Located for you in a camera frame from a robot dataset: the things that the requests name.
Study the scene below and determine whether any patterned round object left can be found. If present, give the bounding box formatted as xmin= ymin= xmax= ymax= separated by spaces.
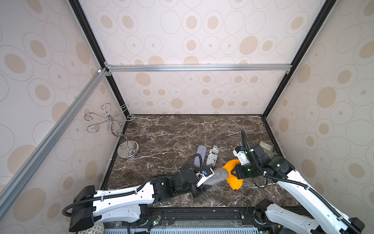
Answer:
xmin=79 ymin=223 xmax=105 ymax=234

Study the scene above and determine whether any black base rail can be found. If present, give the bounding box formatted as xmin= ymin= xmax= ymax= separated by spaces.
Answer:
xmin=102 ymin=206 xmax=281 ymax=234

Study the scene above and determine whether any orange cleaning cloth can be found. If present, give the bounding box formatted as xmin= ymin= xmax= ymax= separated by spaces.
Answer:
xmin=223 ymin=160 xmax=243 ymax=190

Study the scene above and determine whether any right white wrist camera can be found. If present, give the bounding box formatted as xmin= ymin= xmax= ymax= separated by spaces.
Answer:
xmin=233 ymin=146 xmax=250 ymax=166

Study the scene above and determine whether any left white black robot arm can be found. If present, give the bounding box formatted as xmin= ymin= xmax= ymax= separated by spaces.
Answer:
xmin=62 ymin=154 xmax=214 ymax=233

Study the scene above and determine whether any horizontal aluminium frame bar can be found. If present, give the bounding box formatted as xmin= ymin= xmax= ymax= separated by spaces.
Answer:
xmin=98 ymin=63 xmax=292 ymax=74

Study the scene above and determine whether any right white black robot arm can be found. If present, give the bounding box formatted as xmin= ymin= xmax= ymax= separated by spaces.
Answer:
xmin=231 ymin=130 xmax=365 ymax=234

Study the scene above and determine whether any lavender eyeglass case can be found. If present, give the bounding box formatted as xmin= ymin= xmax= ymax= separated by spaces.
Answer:
xmin=193 ymin=145 xmax=207 ymax=168

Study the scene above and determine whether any grey eyeglass case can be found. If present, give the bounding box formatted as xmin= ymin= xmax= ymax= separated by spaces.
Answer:
xmin=203 ymin=168 xmax=229 ymax=186

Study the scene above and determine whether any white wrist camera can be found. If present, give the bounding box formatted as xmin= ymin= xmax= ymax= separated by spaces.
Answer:
xmin=195 ymin=166 xmax=214 ymax=187
xmin=233 ymin=146 xmax=250 ymax=166

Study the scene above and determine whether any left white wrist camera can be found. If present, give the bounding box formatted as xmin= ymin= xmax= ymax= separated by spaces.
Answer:
xmin=195 ymin=166 xmax=214 ymax=187

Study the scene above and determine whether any green clear box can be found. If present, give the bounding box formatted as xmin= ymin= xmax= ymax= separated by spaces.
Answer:
xmin=260 ymin=141 xmax=274 ymax=154

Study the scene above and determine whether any chrome hook stand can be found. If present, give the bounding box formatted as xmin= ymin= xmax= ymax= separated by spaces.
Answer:
xmin=84 ymin=102 xmax=139 ymax=160

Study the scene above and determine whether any diagonal aluminium frame bar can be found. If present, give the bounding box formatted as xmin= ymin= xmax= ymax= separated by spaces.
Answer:
xmin=1 ymin=67 xmax=108 ymax=218

